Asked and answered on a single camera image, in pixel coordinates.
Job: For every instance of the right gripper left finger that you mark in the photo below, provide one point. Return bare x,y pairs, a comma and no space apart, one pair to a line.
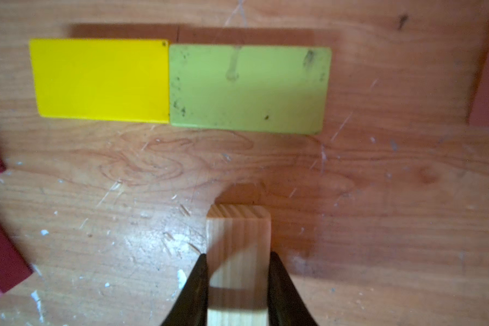
191,306

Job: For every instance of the yellow block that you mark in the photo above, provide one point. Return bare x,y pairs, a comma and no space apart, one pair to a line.
125,80

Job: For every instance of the natural wood block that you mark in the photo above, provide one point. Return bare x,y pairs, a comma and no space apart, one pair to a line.
238,258

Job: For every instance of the green block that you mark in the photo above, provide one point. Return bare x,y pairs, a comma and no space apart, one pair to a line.
271,89

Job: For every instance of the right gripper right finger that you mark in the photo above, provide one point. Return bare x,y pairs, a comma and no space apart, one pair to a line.
285,305

